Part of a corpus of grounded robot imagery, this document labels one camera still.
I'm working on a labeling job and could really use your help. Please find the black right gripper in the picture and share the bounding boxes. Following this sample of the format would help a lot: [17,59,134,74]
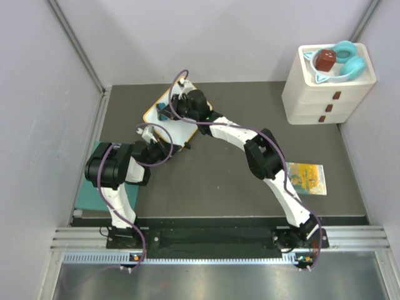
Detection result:
[160,96,199,123]

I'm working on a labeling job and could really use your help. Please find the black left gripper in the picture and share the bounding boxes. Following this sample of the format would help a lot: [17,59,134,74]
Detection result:
[145,136,183,168]

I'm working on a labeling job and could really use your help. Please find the yellow framed whiteboard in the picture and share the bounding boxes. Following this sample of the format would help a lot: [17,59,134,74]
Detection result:
[143,78,213,147]

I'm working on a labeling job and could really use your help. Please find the blue whiteboard eraser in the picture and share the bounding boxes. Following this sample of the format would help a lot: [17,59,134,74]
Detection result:
[156,102,168,121]

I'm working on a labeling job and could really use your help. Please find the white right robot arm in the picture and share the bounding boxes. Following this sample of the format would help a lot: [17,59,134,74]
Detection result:
[168,89,323,248]

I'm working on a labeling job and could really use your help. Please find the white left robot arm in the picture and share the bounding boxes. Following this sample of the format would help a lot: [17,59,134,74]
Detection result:
[84,138,182,248]

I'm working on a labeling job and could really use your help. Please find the colourful picture book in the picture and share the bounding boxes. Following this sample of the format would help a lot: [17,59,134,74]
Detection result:
[286,162,327,196]

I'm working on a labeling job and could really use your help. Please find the white three drawer cabinet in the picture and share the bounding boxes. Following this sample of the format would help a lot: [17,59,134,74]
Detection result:
[282,42,376,125]

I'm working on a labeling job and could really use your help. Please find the brown cube toy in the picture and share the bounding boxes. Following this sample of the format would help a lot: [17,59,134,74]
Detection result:
[315,49,336,72]

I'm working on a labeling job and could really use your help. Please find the teal cat ear headphones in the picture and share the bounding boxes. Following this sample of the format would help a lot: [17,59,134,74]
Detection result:
[303,41,367,84]

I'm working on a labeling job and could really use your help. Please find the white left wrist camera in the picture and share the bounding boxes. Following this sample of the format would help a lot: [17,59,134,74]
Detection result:
[136,125,158,144]

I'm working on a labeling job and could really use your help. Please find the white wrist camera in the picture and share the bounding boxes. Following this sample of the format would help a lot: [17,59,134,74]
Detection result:
[177,78,196,96]
[136,125,158,144]

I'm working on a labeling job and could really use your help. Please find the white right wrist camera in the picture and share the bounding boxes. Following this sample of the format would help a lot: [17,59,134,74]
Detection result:
[177,78,196,96]

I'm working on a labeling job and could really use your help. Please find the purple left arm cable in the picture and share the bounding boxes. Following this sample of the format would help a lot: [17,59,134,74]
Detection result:
[61,123,174,291]

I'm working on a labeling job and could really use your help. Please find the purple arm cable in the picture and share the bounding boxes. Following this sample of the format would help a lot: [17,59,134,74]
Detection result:
[168,69,323,273]
[61,123,174,291]

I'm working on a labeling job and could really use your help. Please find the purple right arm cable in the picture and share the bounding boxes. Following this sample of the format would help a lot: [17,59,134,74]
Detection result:
[168,69,323,273]

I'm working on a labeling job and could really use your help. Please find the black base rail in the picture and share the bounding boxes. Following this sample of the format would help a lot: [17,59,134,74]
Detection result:
[106,226,331,251]

